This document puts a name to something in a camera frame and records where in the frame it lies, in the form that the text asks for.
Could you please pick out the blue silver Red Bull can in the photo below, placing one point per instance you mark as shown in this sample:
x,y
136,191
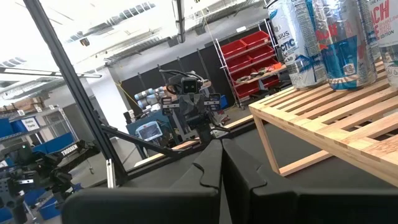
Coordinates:
x,y
345,56

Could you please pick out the blue storage bin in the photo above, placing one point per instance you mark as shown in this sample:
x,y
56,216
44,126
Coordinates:
x,y
6,127
59,141

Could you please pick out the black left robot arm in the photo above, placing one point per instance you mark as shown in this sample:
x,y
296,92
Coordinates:
x,y
203,130

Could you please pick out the red bin storage rack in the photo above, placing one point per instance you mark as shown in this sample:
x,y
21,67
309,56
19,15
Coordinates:
x,y
248,43

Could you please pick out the wooden slatted shelf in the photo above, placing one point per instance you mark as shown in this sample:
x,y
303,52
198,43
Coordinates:
x,y
342,109

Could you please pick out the Celsius Arctic Vibe can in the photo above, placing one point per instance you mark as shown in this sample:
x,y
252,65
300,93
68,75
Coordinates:
x,y
295,46

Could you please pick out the ceiling light strip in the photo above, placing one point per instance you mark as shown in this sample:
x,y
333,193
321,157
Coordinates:
x,y
46,73

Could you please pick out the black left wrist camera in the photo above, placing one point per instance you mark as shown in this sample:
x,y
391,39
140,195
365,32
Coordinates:
x,y
189,85

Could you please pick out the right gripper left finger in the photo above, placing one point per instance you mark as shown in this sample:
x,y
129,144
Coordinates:
x,y
155,205

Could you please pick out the dark can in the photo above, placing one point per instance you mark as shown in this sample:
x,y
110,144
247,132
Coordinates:
x,y
388,37

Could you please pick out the teach pendant screen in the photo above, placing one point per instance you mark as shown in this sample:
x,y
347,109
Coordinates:
x,y
149,130

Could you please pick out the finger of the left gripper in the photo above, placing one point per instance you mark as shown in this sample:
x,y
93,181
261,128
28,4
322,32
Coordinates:
x,y
198,109
186,109

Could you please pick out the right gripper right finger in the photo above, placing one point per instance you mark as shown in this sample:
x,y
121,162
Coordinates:
x,y
295,207

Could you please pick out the black aluminium rig frame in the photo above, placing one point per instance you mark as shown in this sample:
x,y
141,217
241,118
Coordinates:
x,y
76,90

